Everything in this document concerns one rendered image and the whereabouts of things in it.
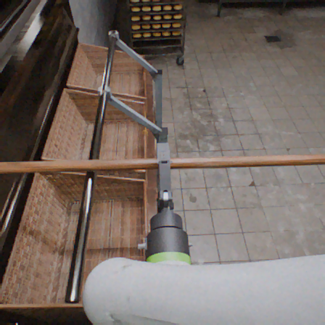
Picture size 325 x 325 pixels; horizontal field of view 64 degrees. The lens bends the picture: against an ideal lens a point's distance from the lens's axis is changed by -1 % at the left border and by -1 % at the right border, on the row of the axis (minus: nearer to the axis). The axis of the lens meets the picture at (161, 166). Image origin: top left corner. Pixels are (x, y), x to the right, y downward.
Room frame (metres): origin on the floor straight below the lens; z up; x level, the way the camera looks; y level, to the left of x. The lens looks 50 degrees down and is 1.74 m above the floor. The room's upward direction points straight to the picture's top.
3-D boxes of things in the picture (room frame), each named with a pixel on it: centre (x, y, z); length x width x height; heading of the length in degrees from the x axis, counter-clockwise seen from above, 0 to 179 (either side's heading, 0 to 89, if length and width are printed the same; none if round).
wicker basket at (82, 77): (1.65, 0.35, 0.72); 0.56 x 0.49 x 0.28; 4
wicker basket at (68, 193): (0.47, 0.29, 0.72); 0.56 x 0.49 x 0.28; 4
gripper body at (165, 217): (0.30, -0.01, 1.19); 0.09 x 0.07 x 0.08; 2
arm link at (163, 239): (0.23, -0.01, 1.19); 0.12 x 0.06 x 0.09; 92
